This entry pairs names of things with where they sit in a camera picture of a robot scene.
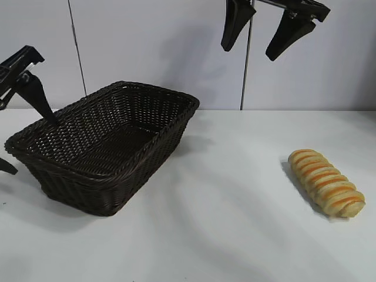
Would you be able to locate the thin dark vertical rod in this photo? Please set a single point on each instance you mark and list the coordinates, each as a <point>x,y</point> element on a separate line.
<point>77,44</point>
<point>245,73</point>

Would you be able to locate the long striped twisted bread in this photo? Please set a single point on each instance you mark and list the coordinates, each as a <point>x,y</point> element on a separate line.
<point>326,182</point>

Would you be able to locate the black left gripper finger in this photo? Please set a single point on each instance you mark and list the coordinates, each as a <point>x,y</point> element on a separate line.
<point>7,167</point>

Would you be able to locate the dark brown woven wicker basket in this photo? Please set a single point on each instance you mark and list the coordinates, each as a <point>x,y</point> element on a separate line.
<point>102,141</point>

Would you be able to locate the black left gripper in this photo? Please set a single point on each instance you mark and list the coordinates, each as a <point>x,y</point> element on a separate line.
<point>14,70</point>

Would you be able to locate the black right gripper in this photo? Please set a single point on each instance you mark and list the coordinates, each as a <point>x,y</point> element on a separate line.
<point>308,10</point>

